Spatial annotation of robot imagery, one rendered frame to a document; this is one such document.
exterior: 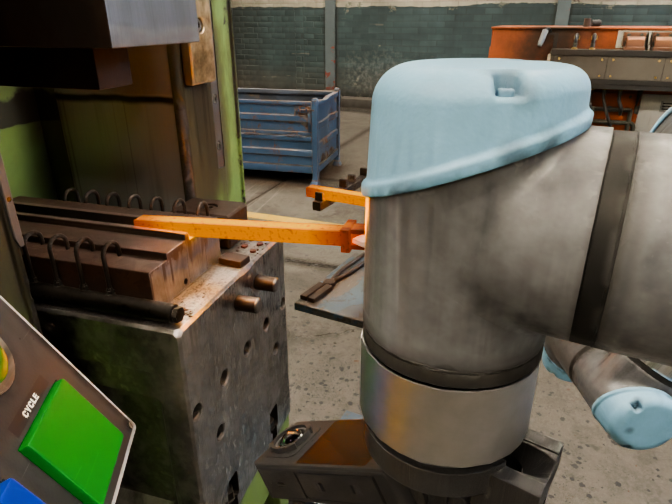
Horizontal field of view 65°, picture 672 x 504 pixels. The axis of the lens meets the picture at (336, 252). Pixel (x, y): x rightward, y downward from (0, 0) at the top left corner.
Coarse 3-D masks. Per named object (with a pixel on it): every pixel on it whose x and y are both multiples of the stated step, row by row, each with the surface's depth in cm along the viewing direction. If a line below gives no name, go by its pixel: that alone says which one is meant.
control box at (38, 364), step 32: (0, 320) 40; (32, 352) 41; (0, 384) 36; (32, 384) 39; (0, 416) 35; (32, 416) 38; (0, 448) 34; (128, 448) 46; (0, 480) 33; (32, 480) 35
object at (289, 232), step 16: (144, 224) 84; (160, 224) 83; (176, 224) 82; (192, 224) 81; (208, 224) 80; (224, 224) 80; (240, 224) 79; (256, 224) 79; (272, 224) 79; (288, 224) 78; (304, 224) 78; (320, 224) 78; (352, 224) 75; (256, 240) 79; (272, 240) 78; (288, 240) 77; (304, 240) 77; (320, 240) 76; (336, 240) 75
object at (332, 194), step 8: (312, 184) 124; (312, 192) 122; (328, 192) 120; (336, 192) 119; (344, 192) 119; (352, 192) 119; (360, 192) 119; (336, 200) 119; (344, 200) 118; (352, 200) 117; (360, 200) 116
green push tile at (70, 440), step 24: (48, 408) 39; (72, 408) 41; (48, 432) 37; (72, 432) 39; (96, 432) 42; (120, 432) 44; (48, 456) 36; (72, 456) 38; (96, 456) 40; (72, 480) 37; (96, 480) 39
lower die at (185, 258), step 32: (32, 224) 87; (64, 224) 87; (96, 224) 85; (32, 256) 78; (64, 256) 78; (96, 256) 78; (128, 256) 78; (160, 256) 77; (192, 256) 84; (96, 288) 77; (128, 288) 75; (160, 288) 76
